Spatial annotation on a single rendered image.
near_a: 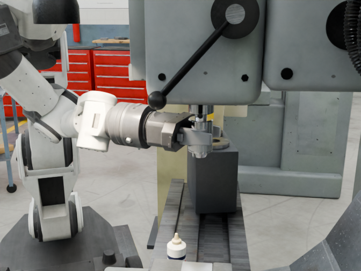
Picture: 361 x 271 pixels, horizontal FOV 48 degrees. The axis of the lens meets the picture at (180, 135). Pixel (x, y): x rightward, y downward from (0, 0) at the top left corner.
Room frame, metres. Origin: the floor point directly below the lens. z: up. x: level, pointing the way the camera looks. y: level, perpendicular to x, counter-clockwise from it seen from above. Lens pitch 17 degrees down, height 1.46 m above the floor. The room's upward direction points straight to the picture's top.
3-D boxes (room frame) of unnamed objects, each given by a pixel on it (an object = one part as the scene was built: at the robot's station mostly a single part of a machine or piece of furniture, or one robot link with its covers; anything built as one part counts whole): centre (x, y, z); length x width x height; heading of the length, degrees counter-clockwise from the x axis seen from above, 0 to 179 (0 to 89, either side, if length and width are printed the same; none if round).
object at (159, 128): (0.78, 0.05, 1.24); 0.13 x 0.12 x 0.10; 157
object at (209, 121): (0.74, -0.04, 1.26); 0.05 x 0.05 x 0.01
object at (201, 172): (1.17, -0.09, 1.00); 0.22 x 0.12 x 0.20; 5
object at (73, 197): (1.48, 0.50, 0.68); 0.21 x 0.20 x 0.13; 17
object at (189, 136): (0.71, -0.03, 1.24); 0.06 x 0.02 x 0.03; 67
